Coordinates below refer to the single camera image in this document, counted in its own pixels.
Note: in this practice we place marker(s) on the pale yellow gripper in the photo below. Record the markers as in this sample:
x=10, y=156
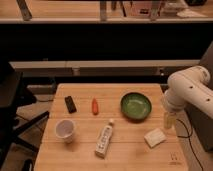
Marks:
x=169, y=119

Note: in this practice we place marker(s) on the green ceramic bowl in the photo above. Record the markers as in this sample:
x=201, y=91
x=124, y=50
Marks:
x=135, y=106

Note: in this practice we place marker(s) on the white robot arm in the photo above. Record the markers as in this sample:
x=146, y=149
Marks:
x=187, y=86

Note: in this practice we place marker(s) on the white sponge block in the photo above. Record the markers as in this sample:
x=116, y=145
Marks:
x=154, y=137

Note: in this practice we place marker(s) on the white plastic bottle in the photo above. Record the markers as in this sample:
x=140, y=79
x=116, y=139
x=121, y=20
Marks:
x=104, y=139

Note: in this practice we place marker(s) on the orange carrot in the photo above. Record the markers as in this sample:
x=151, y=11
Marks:
x=95, y=109

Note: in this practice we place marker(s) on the black rectangular block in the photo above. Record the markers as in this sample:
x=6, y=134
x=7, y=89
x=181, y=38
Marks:
x=70, y=104

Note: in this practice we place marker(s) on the white paper cup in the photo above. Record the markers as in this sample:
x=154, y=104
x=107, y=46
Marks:
x=65, y=130

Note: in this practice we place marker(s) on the black office chair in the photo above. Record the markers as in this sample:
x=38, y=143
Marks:
x=13, y=94

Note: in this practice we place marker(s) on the wooden shelf rail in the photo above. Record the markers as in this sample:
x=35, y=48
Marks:
x=101, y=68

